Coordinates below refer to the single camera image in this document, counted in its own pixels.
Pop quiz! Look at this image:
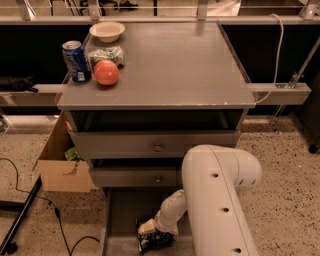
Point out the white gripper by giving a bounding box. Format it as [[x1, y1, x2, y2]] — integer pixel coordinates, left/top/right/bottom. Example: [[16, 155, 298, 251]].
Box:
[[138, 213, 179, 236]]

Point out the blue chip bag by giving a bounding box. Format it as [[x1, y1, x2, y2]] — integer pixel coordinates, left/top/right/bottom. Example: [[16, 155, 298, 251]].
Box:
[[136, 219, 174, 253]]

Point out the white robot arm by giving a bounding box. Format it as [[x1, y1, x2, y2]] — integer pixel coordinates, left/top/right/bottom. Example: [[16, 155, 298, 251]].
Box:
[[137, 145, 262, 256]]

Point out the grey bottom drawer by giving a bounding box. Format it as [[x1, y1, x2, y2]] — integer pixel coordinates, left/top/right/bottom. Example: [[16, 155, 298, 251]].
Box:
[[98, 187, 195, 256]]

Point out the grey drawer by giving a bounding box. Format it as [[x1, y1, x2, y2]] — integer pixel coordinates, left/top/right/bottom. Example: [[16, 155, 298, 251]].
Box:
[[65, 110, 242, 160], [98, 187, 195, 256], [89, 158, 182, 187]]

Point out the grey middle drawer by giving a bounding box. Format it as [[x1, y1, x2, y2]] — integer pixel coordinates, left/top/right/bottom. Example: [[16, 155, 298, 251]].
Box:
[[89, 158, 182, 187]]

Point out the grey top drawer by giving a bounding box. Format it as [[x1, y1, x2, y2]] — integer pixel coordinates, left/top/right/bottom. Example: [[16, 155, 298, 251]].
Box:
[[65, 110, 242, 160]]

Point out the grey drawer cabinet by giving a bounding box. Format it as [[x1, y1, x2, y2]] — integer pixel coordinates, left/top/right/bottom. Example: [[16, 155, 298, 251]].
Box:
[[54, 21, 257, 198]]

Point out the green packet in box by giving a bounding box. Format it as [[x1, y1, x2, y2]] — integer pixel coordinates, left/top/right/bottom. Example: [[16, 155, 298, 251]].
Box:
[[64, 147, 82, 161]]

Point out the cardboard box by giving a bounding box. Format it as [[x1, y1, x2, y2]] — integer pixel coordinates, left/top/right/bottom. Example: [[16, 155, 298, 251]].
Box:
[[37, 113, 92, 193]]

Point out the black metal floor bar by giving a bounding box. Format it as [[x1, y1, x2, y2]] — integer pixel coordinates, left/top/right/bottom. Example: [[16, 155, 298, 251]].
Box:
[[0, 178, 42, 256]]

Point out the red apple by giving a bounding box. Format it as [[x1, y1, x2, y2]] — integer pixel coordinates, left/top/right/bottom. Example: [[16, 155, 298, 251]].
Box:
[[94, 60, 119, 86]]

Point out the blue soda can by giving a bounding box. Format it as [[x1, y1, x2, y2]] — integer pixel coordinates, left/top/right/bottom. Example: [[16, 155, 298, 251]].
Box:
[[62, 40, 91, 82]]

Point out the white bowl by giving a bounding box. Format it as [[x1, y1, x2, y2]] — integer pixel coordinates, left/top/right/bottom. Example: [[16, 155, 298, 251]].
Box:
[[89, 22, 125, 43]]

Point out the black floor cable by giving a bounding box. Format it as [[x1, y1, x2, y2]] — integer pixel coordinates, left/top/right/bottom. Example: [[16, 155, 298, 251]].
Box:
[[0, 157, 101, 256]]

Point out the white hanging cable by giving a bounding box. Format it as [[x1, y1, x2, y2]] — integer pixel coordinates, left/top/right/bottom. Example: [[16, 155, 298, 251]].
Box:
[[254, 13, 284, 105]]

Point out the black object on rail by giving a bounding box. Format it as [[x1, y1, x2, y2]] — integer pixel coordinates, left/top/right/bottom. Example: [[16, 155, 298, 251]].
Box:
[[0, 76, 38, 93]]

